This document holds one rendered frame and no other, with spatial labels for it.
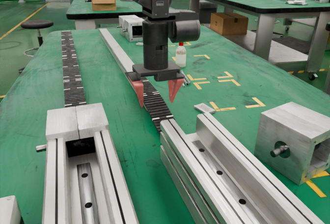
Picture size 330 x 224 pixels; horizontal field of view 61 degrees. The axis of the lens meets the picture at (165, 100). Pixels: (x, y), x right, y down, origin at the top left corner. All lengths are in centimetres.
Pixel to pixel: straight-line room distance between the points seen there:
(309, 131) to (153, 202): 27
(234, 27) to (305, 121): 377
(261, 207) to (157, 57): 37
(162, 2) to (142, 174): 34
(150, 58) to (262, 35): 236
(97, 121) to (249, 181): 26
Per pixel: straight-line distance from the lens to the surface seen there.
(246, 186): 42
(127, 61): 101
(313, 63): 337
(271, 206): 39
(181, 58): 101
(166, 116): 65
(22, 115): 78
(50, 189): 39
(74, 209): 41
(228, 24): 422
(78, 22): 251
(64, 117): 52
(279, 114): 54
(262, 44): 295
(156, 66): 63
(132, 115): 70
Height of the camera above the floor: 111
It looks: 26 degrees down
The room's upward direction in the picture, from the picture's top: straight up
